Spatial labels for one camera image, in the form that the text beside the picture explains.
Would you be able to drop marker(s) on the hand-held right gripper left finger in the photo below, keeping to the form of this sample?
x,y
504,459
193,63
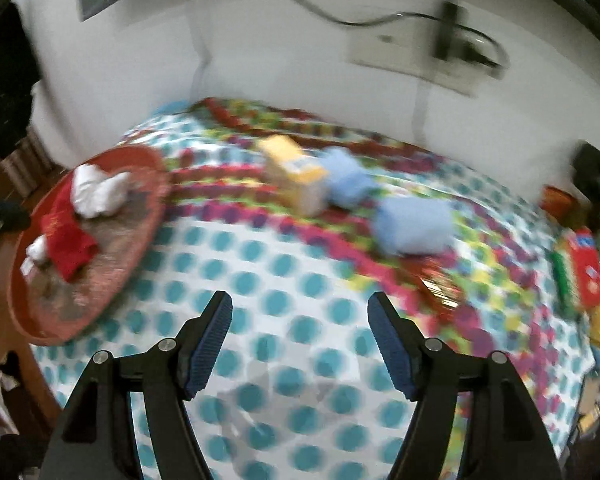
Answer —
x,y
207,355

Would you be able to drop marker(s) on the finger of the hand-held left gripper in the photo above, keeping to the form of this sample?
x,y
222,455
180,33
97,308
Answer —
x,y
2,216

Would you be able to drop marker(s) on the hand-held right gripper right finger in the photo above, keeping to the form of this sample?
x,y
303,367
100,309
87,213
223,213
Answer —
x,y
396,355

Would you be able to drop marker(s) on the small white sock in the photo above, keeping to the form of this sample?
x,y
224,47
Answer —
x,y
37,250

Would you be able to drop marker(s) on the round red tray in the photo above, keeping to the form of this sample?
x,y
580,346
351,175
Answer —
x,y
105,270

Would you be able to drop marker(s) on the beige pleated fabric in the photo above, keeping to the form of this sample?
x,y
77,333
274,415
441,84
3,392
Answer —
x,y
30,157

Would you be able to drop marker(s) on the red embroidered folded cloth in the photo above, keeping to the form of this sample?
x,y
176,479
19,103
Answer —
x,y
67,245

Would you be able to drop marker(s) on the shiny red snack packet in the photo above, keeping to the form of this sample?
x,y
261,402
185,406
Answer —
x,y
440,287

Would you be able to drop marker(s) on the dark wooden table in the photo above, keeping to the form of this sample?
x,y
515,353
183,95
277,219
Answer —
x,y
0,310

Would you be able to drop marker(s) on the polka dot tablecloth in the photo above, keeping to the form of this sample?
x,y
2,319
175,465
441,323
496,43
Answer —
x,y
290,280

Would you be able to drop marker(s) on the black hanging jacket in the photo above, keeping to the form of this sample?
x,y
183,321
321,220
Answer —
x,y
5,85

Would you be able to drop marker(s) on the light blue rolled sock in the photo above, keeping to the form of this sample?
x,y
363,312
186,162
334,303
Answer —
x,y
415,225
347,180

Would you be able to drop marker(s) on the yellow cardboard box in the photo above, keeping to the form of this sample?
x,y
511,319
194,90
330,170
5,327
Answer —
x,y
295,170

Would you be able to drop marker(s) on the green red package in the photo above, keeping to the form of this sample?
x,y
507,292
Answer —
x,y
582,265

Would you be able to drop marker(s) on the orange red object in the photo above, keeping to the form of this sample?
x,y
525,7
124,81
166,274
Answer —
x,y
559,199

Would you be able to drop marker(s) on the black object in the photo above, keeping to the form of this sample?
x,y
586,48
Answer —
x,y
591,170

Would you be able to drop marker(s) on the black power plug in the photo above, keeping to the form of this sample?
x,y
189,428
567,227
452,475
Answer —
x,y
447,30

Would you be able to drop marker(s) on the white wall socket plate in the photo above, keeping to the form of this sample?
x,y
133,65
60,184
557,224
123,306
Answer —
x,y
405,45

